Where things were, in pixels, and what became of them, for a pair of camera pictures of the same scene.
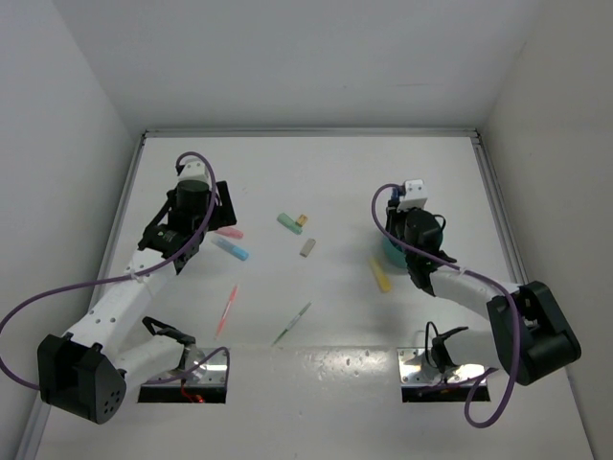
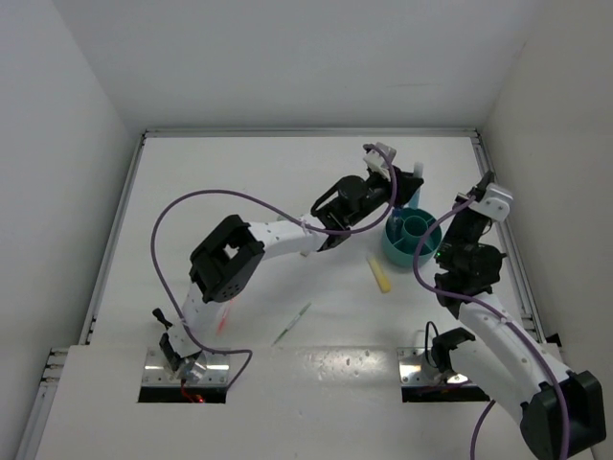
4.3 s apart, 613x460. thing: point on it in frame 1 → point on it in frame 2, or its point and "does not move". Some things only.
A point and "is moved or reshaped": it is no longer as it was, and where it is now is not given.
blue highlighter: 231,248 is moved or reshaped
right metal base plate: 416,369 does not move
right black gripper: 394,215 → 478,189
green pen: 293,322 does not move
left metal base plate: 212,370 does not move
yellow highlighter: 380,275 does not move
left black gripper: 221,216 → 406,184
